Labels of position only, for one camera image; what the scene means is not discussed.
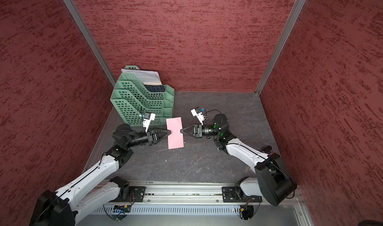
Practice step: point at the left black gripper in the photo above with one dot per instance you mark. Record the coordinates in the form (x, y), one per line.
(153, 135)

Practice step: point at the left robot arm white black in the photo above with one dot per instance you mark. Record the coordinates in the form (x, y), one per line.
(68, 205)

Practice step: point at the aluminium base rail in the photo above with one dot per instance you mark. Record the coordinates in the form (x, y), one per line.
(186, 193)

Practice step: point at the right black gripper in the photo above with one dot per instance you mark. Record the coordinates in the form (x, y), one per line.
(195, 133)

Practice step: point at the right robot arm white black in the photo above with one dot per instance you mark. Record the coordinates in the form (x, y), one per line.
(273, 180)

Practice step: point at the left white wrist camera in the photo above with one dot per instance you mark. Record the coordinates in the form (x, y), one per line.
(147, 119)

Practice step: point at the green plastic file organizer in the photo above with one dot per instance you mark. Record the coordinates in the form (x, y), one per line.
(131, 100)

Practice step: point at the pink square paper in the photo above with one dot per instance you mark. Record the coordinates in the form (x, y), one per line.
(176, 138)

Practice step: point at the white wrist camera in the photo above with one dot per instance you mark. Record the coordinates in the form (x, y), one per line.
(199, 114)
(147, 119)

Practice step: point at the dark folder in organizer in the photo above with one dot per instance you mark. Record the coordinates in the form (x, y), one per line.
(155, 88)

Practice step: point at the white papers in organizer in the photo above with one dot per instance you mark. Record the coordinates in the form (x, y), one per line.
(146, 77)

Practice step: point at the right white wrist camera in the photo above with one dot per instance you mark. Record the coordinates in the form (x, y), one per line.
(199, 114)

